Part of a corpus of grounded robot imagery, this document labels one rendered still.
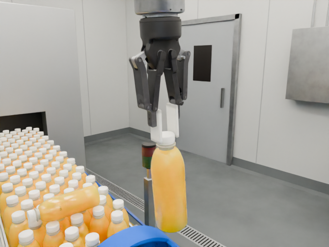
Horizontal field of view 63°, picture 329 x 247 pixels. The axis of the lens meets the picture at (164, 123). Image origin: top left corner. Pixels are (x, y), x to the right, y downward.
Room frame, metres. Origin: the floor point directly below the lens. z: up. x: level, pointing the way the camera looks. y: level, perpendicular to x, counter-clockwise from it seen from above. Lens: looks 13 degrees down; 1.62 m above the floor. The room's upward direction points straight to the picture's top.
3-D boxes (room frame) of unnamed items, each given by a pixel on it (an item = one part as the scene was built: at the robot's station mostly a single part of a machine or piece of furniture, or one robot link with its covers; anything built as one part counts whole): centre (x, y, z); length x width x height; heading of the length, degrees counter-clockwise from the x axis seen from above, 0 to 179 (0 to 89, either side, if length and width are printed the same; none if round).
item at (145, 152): (1.11, 0.07, 1.23); 0.06 x 0.06 x 0.04
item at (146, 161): (1.11, 0.07, 1.18); 0.06 x 0.06 x 0.05
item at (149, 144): (1.11, 0.07, 1.18); 0.06 x 0.06 x 0.16
